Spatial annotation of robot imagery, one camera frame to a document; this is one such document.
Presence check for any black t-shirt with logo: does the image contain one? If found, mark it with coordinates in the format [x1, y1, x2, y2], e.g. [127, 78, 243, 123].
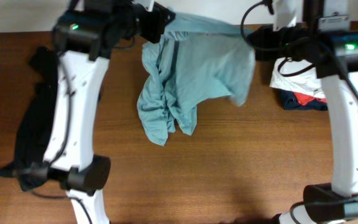
[0, 47, 58, 178]

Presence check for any red garment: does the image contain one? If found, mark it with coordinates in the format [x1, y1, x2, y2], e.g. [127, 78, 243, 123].
[293, 92, 327, 106]

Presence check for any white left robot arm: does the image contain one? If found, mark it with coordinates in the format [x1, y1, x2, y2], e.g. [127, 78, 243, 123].
[15, 1, 175, 223]

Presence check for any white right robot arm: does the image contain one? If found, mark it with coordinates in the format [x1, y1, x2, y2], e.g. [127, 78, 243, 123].
[244, 1, 358, 224]

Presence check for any light blue t-shirt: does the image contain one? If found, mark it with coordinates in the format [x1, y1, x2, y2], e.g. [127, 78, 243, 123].
[137, 13, 256, 146]

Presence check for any white crumpled garment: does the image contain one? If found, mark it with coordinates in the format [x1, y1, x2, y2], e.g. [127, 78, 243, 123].
[270, 58, 325, 98]

